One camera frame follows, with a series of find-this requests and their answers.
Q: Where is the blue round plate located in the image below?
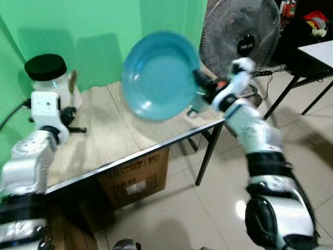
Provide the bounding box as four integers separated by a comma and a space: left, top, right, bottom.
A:
121, 31, 201, 122

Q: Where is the brown wooden spoon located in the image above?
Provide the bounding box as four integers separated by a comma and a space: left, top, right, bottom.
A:
68, 70, 79, 95

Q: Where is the clear jar with black lid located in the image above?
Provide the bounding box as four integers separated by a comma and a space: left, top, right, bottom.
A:
24, 54, 83, 111

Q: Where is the grey standing fan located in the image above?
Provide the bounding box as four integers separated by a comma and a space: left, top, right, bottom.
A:
199, 0, 282, 80

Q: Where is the printed brown cardboard box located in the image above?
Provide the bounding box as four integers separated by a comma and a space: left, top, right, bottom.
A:
97, 147, 171, 210

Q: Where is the white table with black legs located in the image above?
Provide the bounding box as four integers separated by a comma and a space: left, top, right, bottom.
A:
264, 40, 333, 120

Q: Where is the green backdrop cloth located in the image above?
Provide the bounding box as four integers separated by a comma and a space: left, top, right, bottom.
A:
0, 0, 209, 162

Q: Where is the brown cardboard box black lettering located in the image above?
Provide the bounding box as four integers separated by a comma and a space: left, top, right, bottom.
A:
46, 207, 100, 250

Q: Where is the red and yellow toy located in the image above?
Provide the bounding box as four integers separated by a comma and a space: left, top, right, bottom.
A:
304, 11, 329, 38

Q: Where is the grey robot foot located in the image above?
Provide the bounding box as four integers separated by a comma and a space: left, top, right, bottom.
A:
113, 238, 142, 250

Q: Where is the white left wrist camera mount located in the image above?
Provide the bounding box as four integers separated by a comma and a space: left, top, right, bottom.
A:
30, 91, 67, 131

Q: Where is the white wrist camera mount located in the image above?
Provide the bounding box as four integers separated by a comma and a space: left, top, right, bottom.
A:
30, 91, 67, 131
217, 58, 257, 104

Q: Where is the wooden table with black frame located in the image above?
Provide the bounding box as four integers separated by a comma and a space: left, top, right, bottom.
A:
46, 61, 271, 194

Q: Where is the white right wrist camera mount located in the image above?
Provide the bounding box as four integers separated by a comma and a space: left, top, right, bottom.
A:
217, 58, 257, 104

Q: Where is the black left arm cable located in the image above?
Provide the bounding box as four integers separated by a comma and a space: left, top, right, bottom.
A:
0, 99, 33, 131

